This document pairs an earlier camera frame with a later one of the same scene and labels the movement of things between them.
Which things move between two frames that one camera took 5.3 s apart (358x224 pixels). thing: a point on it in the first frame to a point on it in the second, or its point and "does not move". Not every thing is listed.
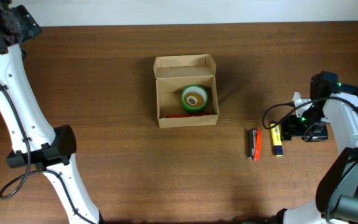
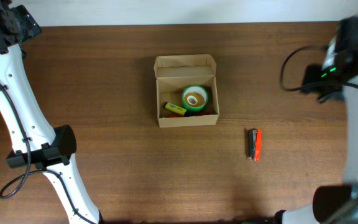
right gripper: x=289 y=127 to x=309 y=74
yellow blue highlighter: x=277 y=140 to x=174 y=108
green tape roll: x=194 y=98 does not move
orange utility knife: x=183 y=115 does not move
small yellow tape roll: x=194 y=99 does not move
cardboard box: x=173 y=73 does not move
